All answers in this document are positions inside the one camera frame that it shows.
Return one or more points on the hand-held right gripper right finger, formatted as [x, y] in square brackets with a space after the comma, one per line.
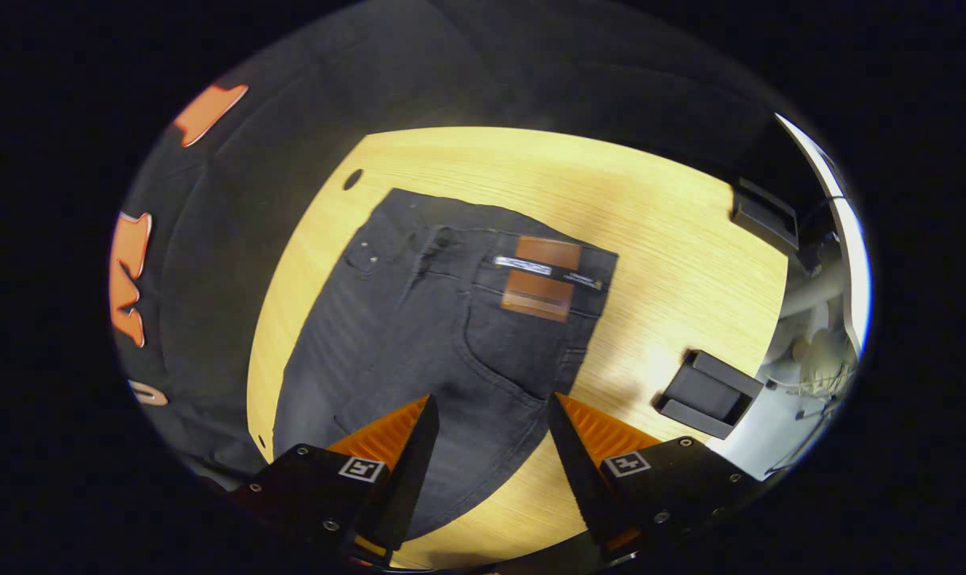
[582, 479]

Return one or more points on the black backdrop cloth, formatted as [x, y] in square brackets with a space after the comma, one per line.
[235, 263]

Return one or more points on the white table frame bar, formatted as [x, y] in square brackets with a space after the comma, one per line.
[806, 297]

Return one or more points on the pale round object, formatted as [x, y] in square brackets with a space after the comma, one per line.
[822, 355]

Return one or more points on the dark grey jeans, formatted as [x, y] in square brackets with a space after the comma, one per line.
[419, 335]

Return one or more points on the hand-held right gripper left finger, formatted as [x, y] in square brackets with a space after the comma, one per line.
[409, 479]

